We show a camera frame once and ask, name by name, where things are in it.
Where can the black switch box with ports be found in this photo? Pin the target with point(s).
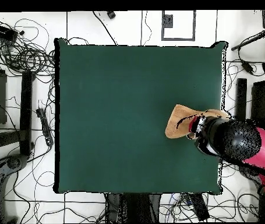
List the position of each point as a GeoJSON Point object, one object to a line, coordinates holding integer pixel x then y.
{"type": "Point", "coordinates": [1, 31]}

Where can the tan terry towel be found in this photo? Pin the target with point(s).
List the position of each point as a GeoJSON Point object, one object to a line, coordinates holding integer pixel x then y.
{"type": "Point", "coordinates": [176, 126]}

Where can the black metal stand frame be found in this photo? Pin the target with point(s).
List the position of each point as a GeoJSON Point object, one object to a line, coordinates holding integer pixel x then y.
{"type": "Point", "coordinates": [241, 98]}
{"type": "Point", "coordinates": [26, 105]}

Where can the black tripod rod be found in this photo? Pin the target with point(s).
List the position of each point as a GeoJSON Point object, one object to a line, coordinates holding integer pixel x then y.
{"type": "Point", "coordinates": [251, 40]}

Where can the black power strip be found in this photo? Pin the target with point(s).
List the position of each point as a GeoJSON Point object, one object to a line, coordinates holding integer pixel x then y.
{"type": "Point", "coordinates": [199, 207]}
{"type": "Point", "coordinates": [44, 126]}

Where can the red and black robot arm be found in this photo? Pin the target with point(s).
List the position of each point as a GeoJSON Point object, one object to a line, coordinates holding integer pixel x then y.
{"type": "Point", "coordinates": [239, 140]}

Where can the black power adapter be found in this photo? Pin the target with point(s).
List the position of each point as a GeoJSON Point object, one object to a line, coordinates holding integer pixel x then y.
{"type": "Point", "coordinates": [247, 67]}

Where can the dark green tablecloth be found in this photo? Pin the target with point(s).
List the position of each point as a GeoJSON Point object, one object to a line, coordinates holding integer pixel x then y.
{"type": "Point", "coordinates": [111, 116]}

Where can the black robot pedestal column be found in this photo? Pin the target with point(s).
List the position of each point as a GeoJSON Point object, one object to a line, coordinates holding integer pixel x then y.
{"type": "Point", "coordinates": [132, 207]}

